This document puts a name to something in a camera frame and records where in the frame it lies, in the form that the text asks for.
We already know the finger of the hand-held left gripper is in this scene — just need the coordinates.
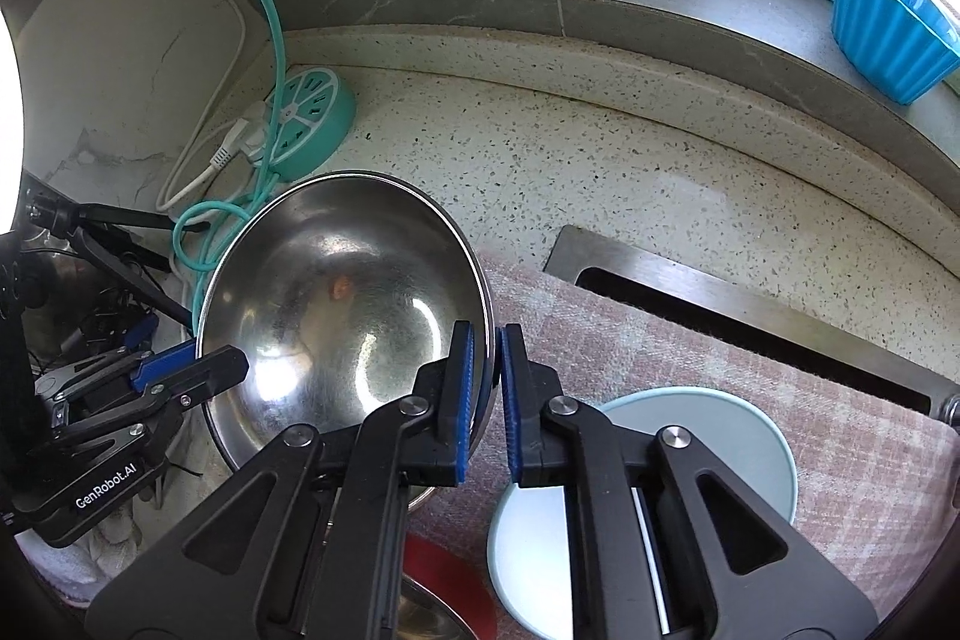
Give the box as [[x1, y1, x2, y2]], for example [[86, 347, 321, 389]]
[[49, 346, 248, 461], [34, 341, 200, 420]]

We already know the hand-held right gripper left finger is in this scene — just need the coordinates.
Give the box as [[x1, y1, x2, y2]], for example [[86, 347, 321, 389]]
[[90, 321, 481, 640]]

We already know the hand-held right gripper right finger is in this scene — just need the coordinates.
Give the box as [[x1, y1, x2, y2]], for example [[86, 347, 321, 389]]
[[499, 323, 878, 640]]

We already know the large steel bowl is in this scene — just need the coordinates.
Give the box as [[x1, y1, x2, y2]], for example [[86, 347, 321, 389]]
[[193, 170, 496, 510]]

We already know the small steel bowl red outside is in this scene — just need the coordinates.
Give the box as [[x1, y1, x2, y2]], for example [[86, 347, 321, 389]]
[[394, 531, 500, 640]]

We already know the light blue ceramic bowl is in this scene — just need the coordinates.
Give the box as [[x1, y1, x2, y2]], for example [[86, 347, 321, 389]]
[[487, 386, 797, 640]]

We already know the person's left hand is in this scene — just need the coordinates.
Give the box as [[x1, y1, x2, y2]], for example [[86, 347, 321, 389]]
[[19, 490, 162, 600]]

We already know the black tripod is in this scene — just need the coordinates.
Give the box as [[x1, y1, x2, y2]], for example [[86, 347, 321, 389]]
[[22, 179, 196, 326]]

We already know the white plug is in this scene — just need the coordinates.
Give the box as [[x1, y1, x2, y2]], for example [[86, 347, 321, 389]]
[[212, 100, 272, 169]]

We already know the round teal power strip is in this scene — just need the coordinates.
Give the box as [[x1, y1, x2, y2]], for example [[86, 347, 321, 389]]
[[264, 68, 357, 180]]

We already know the pink plaid cloth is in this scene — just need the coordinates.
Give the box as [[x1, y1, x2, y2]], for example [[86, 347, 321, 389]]
[[405, 250, 960, 626]]

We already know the blue ribbed cup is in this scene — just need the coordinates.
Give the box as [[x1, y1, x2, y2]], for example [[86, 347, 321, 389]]
[[830, 0, 960, 106]]

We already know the white ring light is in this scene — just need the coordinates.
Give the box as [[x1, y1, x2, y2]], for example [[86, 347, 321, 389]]
[[0, 6, 27, 232]]

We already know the teal green cable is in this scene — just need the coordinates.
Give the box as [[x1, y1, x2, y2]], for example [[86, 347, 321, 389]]
[[116, 0, 293, 333]]

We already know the thin white cable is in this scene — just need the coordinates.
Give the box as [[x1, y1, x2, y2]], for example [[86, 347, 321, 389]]
[[79, 0, 260, 214]]

